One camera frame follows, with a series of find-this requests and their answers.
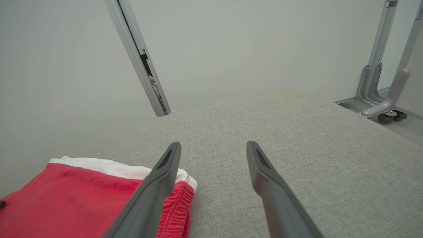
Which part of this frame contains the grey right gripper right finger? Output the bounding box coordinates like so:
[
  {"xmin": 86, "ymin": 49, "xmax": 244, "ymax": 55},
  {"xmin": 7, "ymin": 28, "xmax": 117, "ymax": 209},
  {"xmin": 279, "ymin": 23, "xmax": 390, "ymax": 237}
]
[{"xmin": 246, "ymin": 141, "xmax": 325, "ymax": 238}]

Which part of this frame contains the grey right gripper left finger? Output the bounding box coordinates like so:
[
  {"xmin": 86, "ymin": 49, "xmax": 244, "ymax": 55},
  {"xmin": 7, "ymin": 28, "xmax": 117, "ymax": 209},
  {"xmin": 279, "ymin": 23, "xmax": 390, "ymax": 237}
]
[{"xmin": 102, "ymin": 142, "xmax": 182, "ymax": 238}]

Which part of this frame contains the red shorts white waistband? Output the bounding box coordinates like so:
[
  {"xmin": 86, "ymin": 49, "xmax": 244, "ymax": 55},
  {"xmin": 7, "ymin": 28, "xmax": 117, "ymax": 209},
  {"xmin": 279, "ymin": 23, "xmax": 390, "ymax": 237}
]
[{"xmin": 0, "ymin": 156, "xmax": 198, "ymax": 238}]

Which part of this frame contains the grey curved stand leg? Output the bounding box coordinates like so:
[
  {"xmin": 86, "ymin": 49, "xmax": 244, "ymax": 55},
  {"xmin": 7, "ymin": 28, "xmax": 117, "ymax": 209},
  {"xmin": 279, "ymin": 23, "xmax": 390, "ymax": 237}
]
[{"xmin": 361, "ymin": 0, "xmax": 423, "ymax": 118}]

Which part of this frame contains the grey metal stand upright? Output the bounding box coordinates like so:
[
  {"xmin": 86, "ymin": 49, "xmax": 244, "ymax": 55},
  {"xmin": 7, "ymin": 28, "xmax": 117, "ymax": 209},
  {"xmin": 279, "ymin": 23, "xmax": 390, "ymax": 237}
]
[{"xmin": 355, "ymin": 0, "xmax": 399, "ymax": 107}]

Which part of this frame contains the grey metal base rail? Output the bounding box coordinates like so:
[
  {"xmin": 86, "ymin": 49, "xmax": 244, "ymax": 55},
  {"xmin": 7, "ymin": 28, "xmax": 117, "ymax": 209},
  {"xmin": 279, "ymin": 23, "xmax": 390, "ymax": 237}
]
[{"xmin": 334, "ymin": 87, "xmax": 392, "ymax": 114}]

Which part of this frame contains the grey metal partition post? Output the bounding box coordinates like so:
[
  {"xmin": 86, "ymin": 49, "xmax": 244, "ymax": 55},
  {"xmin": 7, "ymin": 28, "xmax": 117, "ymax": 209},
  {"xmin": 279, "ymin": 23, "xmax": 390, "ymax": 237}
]
[{"xmin": 104, "ymin": 0, "xmax": 172, "ymax": 117}]

